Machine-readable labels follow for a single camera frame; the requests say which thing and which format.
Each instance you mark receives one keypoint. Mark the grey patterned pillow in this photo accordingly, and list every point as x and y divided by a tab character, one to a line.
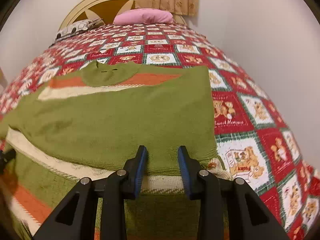
78	27

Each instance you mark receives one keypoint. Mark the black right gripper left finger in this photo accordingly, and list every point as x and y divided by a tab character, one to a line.
135	168

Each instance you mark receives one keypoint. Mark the red patchwork bear bedspread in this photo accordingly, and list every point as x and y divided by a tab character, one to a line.
252	139

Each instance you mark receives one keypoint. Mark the pink pillow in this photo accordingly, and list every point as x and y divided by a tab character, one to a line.
144	16

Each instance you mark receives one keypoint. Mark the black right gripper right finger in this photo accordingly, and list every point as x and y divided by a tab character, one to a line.
189	169

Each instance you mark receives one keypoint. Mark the cream wooden headboard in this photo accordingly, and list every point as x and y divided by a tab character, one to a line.
107	10

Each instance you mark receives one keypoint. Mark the green knitted sweater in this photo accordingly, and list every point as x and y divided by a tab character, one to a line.
89	122

